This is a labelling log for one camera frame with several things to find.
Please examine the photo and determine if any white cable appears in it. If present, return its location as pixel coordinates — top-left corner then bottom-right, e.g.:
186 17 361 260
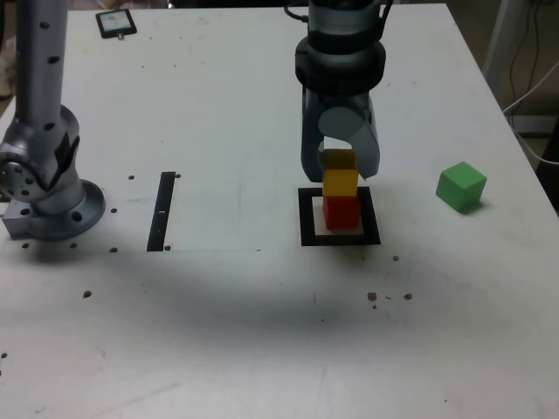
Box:
502 60 559 166

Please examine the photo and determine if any green cube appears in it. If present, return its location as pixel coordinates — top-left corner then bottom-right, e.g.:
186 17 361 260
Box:
435 161 488 215

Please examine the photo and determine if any black tape strip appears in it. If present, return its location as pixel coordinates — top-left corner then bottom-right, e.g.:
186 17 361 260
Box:
146 171 176 253

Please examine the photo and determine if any black cable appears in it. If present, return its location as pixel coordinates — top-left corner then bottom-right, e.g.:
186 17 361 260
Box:
509 0 542 104

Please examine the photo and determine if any white post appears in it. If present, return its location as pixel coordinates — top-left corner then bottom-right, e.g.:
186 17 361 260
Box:
481 0 532 104

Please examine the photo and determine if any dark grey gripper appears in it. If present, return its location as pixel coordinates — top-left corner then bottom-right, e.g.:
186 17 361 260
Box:
299 88 382 183

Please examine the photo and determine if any black smartphone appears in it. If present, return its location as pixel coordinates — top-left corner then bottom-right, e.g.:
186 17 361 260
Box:
95 8 138 40

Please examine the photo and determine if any black tape square outline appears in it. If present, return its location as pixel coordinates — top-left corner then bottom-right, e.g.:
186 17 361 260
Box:
297 186 382 248

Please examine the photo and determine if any yellow cube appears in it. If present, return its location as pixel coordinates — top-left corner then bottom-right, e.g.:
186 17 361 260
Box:
320 149 360 198

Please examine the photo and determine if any red cube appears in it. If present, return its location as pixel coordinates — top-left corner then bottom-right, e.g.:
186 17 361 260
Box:
321 195 362 231

